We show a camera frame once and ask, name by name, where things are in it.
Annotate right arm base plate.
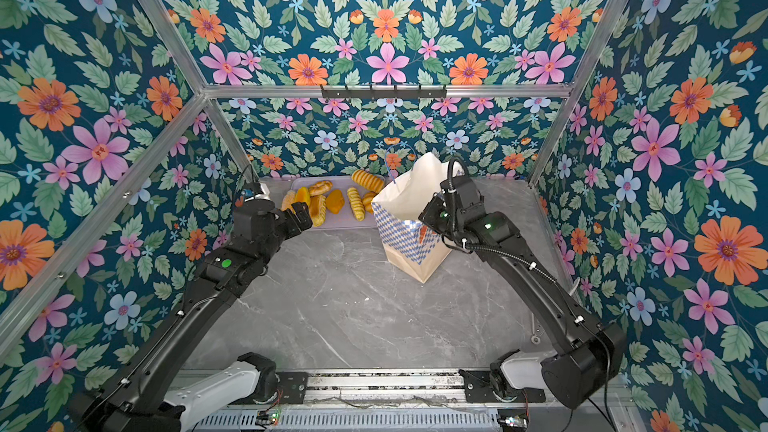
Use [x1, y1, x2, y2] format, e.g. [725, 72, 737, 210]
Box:
[458, 369, 546, 404]

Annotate checkered paper bag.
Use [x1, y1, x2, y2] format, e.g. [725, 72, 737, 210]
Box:
[372, 152, 451, 284]

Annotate yellow oval bread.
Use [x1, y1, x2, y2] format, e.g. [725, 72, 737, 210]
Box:
[291, 187, 312, 208]

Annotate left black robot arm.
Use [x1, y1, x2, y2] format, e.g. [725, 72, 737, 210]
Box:
[68, 183, 313, 431]

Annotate large striped loaf bread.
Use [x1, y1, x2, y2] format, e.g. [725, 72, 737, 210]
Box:
[351, 170, 386, 194]

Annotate black hook rail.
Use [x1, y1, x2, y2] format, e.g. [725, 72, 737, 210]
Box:
[320, 85, 448, 100]

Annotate aluminium frame bars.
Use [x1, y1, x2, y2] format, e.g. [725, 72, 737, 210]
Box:
[1, 0, 628, 359]

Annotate small striped round bun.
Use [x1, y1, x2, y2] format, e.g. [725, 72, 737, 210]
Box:
[362, 191, 377, 214]

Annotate braided bagel bread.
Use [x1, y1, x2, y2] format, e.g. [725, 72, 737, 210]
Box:
[308, 180, 333, 196]

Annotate long ridged glazed bread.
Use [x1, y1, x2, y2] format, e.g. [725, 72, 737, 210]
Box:
[309, 195, 327, 227]

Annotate orange pointed bread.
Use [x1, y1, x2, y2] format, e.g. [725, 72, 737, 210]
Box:
[326, 189, 345, 215]

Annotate lilac plastic tray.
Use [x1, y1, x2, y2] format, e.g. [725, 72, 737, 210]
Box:
[260, 176, 376, 231]

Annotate pale ridged long bread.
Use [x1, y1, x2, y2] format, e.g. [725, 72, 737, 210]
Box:
[347, 187, 366, 221]

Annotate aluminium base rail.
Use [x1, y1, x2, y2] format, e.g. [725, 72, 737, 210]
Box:
[128, 367, 646, 432]

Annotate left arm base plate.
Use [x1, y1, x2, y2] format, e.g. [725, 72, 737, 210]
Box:
[233, 371, 309, 406]

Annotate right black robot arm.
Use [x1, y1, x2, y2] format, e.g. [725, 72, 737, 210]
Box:
[419, 176, 627, 410]

